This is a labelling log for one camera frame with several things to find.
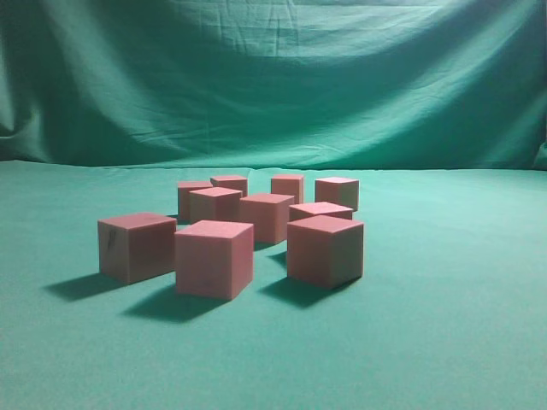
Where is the pink cube column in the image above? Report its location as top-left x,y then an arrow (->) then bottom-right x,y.
315,177 -> 360,211
289,202 -> 354,221
177,181 -> 213,221
210,175 -> 248,196
97,212 -> 177,284
238,193 -> 294,244
286,215 -> 365,289
174,220 -> 254,301

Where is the pink cube from column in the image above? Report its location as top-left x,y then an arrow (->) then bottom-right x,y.
270,174 -> 304,204

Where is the pink cube later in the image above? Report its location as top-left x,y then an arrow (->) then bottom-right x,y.
189,187 -> 243,223

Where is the green cloth backdrop and cover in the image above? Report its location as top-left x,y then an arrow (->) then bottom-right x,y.
1,1 -> 546,409

